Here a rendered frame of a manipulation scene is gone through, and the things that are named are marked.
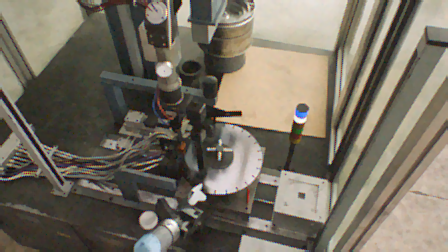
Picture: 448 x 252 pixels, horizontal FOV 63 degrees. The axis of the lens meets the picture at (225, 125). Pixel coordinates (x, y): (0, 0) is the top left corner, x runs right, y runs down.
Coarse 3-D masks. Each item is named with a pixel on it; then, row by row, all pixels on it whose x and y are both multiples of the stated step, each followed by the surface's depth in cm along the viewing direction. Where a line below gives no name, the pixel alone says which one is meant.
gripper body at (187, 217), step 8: (176, 208) 124; (184, 208) 124; (192, 208) 126; (184, 216) 123; (192, 216) 121; (200, 216) 126; (184, 224) 119; (192, 224) 122; (184, 232) 117; (192, 232) 124
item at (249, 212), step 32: (160, 64) 103; (160, 96) 120; (192, 96) 122; (128, 160) 163; (96, 192) 153; (128, 192) 145; (160, 192) 153; (256, 192) 153; (224, 224) 144; (256, 224) 144
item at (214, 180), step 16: (224, 128) 150; (240, 128) 150; (192, 144) 145; (208, 144) 145; (240, 144) 145; (256, 144) 145; (192, 160) 140; (240, 160) 140; (256, 160) 140; (192, 176) 135; (208, 176) 136; (224, 176) 136; (240, 176) 136; (256, 176) 136; (208, 192) 131; (224, 192) 131
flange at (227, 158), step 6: (216, 144) 144; (222, 144) 144; (210, 150) 142; (210, 156) 140; (216, 156) 138; (222, 156) 138; (228, 156) 140; (210, 162) 138; (216, 162) 138; (222, 162) 138; (228, 162) 138
